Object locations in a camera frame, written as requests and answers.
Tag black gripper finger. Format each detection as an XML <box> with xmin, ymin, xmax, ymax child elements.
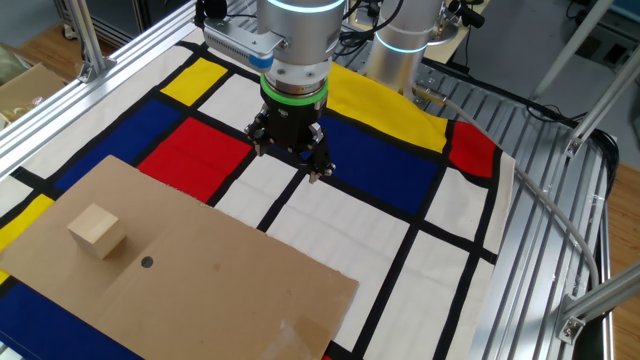
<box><xmin>299</xmin><ymin>121</ymin><xmax>337</xmax><ymax>185</ymax></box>
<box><xmin>243</xmin><ymin>105</ymin><xmax>274</xmax><ymax>157</ymax></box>

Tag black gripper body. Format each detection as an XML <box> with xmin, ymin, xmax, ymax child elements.
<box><xmin>259</xmin><ymin>96</ymin><xmax>329</xmax><ymax>154</ymax></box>

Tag small wooden block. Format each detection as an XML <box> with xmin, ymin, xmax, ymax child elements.
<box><xmin>66</xmin><ymin>202</ymin><xmax>127</xmax><ymax>261</ymax></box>

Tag colour block patterned cloth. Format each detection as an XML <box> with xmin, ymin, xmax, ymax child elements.
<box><xmin>0</xmin><ymin>29</ymin><xmax>517</xmax><ymax>360</ymax></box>

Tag brown cardboard sheet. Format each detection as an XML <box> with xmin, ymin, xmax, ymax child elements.
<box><xmin>0</xmin><ymin>154</ymin><xmax>360</xmax><ymax>360</ymax></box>

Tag dark equipment cabinet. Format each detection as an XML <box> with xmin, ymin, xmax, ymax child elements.
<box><xmin>53</xmin><ymin>0</ymin><xmax>196</xmax><ymax>49</ymax></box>

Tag black webcam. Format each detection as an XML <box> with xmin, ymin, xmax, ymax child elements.
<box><xmin>447</xmin><ymin>0</ymin><xmax>486</xmax><ymax>30</ymax></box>

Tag open cardboard box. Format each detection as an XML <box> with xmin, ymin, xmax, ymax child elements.
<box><xmin>0</xmin><ymin>62</ymin><xmax>66</xmax><ymax>132</ymax></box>

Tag pale grey slanted leg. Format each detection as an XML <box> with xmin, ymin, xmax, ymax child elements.
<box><xmin>529</xmin><ymin>0</ymin><xmax>615</xmax><ymax>101</ymax></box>

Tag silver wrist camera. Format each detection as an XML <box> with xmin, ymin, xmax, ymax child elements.
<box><xmin>202</xmin><ymin>17</ymin><xmax>289</xmax><ymax>71</ymax></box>

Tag black coiled cables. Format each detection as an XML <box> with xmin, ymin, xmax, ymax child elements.
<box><xmin>329</xmin><ymin>0</ymin><xmax>382</xmax><ymax>59</ymax></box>

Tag aluminium frame strut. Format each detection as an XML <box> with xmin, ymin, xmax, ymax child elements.
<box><xmin>563</xmin><ymin>58</ymin><xmax>640</xmax><ymax>159</ymax></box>
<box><xmin>68</xmin><ymin>0</ymin><xmax>110</xmax><ymax>84</ymax></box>
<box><xmin>553</xmin><ymin>260</ymin><xmax>640</xmax><ymax>346</ymax></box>

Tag aluminium table edge rail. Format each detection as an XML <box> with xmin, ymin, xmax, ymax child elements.
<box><xmin>0</xmin><ymin>0</ymin><xmax>201</xmax><ymax>181</ymax></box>

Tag grey cable with brass plug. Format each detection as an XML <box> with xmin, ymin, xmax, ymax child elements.
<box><xmin>412</xmin><ymin>83</ymin><xmax>601</xmax><ymax>290</ymax></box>

